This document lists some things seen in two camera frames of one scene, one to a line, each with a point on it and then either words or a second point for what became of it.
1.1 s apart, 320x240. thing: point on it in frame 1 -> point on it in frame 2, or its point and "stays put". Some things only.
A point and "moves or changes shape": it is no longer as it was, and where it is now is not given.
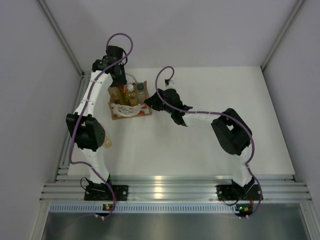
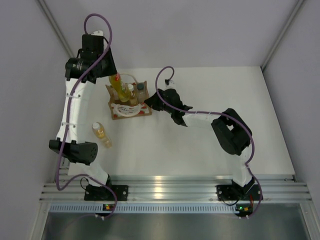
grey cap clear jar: x=141 y=93 stays put
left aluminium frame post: x=50 y=16 stays put
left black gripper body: x=120 y=79 -> x=107 y=66
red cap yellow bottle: x=122 y=95 moves or changes shape
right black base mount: x=229 y=192 stays put
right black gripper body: x=165 y=108 stays put
